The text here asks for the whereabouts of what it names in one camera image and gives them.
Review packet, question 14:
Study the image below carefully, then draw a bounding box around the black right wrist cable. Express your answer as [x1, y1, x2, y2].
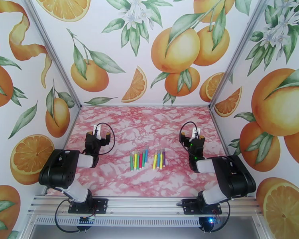
[179, 121, 197, 157]

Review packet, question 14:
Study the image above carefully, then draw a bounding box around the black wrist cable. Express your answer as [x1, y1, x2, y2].
[97, 122, 116, 156]
[179, 121, 197, 157]

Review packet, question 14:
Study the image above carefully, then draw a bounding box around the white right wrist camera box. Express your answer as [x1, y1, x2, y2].
[191, 127, 202, 141]

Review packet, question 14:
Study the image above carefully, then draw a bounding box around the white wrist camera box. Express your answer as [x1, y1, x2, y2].
[93, 124, 102, 141]
[191, 127, 202, 141]

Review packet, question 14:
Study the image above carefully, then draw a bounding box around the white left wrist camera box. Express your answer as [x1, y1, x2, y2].
[93, 124, 102, 141]

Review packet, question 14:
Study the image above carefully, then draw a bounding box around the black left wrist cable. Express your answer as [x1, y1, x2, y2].
[97, 122, 116, 156]

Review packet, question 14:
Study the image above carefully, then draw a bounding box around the grey table side rail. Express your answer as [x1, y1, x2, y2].
[210, 107, 229, 154]
[43, 106, 82, 196]

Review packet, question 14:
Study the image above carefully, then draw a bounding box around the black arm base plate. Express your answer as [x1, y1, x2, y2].
[182, 199, 222, 215]
[68, 198, 108, 214]

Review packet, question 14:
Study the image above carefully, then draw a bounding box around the black base cable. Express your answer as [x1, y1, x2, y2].
[199, 201, 231, 233]
[54, 198, 95, 233]

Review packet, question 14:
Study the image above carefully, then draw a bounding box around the aluminium mounting rail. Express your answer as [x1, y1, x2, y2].
[27, 194, 264, 216]

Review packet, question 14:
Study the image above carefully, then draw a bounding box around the aluminium frame post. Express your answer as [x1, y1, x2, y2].
[209, 0, 271, 110]
[22, 0, 82, 109]

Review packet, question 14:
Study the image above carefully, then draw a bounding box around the perforated metal cable tray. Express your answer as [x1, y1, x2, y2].
[34, 215, 203, 227]

